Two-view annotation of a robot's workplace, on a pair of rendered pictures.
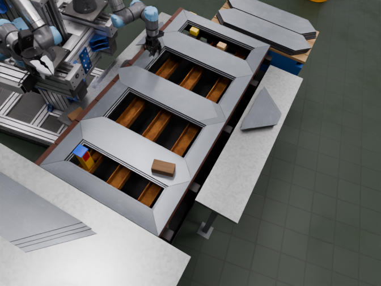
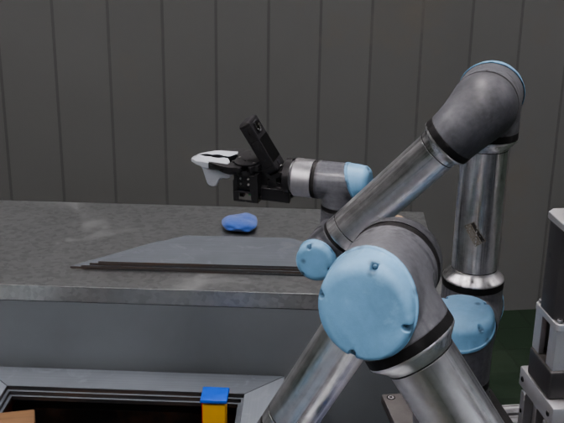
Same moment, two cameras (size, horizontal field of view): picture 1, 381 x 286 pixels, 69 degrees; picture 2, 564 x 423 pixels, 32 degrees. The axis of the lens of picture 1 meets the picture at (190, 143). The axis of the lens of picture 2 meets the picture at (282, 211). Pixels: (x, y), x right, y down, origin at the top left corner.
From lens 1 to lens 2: 2.48 m
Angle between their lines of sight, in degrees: 98
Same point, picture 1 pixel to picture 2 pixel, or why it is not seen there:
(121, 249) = (23, 266)
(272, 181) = not seen: outside the picture
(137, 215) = (35, 375)
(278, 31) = not seen: outside the picture
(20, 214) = (196, 249)
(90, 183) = (159, 383)
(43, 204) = (172, 260)
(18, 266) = (158, 235)
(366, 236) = not seen: outside the picture
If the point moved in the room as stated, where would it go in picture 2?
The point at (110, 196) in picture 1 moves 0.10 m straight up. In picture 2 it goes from (105, 380) to (103, 343)
